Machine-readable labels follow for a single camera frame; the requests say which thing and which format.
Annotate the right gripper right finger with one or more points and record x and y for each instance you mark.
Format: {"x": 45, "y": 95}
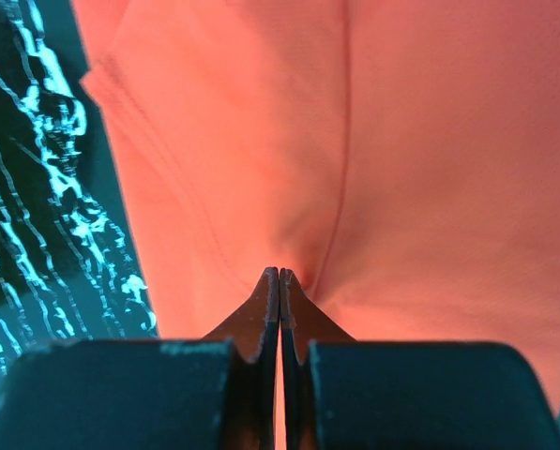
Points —
{"x": 344, "y": 393}

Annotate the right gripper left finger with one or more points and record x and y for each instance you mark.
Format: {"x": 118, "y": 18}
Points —
{"x": 216, "y": 392}

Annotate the orange t shirt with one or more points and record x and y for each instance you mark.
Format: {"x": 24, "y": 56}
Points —
{"x": 401, "y": 158}

